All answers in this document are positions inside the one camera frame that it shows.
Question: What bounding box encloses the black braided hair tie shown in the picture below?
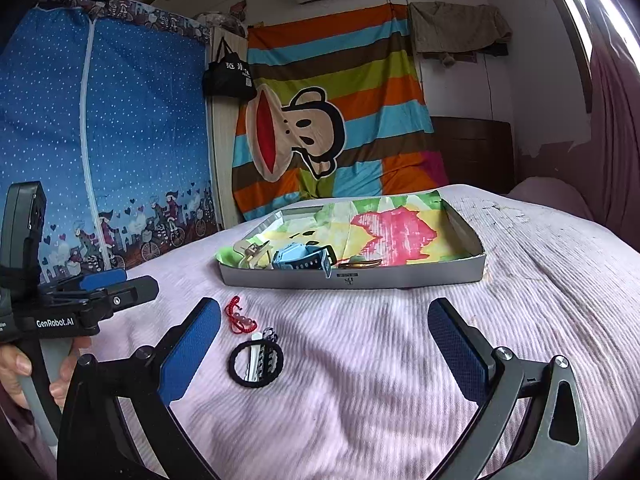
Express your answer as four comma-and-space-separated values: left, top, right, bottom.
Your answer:
226, 341, 286, 389

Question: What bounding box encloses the patterned metal hair clip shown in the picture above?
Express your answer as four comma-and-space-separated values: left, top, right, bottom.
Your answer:
258, 327, 279, 379

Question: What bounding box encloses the blue kids smartwatch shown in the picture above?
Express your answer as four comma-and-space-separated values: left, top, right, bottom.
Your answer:
271, 243, 337, 278

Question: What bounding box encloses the white hair clip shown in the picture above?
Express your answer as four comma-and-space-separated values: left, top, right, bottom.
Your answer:
245, 332, 263, 382

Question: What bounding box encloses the left hand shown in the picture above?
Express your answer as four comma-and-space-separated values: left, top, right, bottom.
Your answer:
0, 337, 91, 410

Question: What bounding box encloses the beige hair clip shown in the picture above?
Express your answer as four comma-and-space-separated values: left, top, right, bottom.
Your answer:
233, 240, 270, 269

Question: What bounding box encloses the blue dotted fabric wardrobe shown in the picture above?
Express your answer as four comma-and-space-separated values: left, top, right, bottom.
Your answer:
1, 0, 217, 282

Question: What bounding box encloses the pink striped bed cover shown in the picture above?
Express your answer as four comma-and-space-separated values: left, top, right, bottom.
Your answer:
90, 185, 639, 479

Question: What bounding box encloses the grey shallow cardboard box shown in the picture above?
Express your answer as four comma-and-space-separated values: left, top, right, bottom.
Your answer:
216, 191, 486, 289

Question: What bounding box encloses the black hanging tote bag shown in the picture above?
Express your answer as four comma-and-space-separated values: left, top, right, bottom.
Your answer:
202, 38, 257, 103

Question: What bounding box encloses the pink pillow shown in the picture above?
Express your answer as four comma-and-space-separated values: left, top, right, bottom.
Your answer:
506, 177, 594, 221

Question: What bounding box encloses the colourful painted paper liner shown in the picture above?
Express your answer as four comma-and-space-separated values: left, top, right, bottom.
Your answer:
216, 192, 469, 269

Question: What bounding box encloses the striped monkey cartoon blanket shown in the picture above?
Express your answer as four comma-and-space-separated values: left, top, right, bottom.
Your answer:
232, 3, 448, 220

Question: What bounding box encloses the pink window curtain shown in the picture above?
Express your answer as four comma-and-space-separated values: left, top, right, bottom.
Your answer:
584, 8, 640, 252

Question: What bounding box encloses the dark wooden headboard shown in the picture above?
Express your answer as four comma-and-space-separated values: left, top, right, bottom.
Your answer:
432, 117, 515, 194

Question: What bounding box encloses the olive hanging garment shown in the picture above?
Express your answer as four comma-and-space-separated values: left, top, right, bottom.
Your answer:
409, 1, 512, 66

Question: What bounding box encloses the grey left gripper handle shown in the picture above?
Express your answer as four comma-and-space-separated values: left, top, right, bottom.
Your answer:
17, 338, 73, 454

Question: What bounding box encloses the window with frame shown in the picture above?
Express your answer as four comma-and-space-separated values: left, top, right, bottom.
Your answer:
555, 0, 639, 115

